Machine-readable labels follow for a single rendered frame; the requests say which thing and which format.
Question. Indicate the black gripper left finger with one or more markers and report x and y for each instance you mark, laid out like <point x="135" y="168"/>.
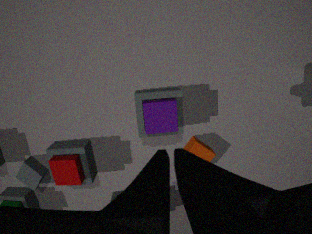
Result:
<point x="142" y="208"/>

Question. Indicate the orange block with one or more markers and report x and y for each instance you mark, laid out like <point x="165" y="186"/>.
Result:
<point x="200" y="149"/>

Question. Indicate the green button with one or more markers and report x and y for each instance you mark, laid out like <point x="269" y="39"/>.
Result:
<point x="19" y="197"/>

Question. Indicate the red button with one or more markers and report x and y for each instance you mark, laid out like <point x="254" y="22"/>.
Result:
<point x="72" y="162"/>

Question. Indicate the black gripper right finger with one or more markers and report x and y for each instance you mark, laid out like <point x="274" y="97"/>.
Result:
<point x="219" y="202"/>

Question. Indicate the purple button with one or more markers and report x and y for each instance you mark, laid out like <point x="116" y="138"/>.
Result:
<point x="159" y="112"/>

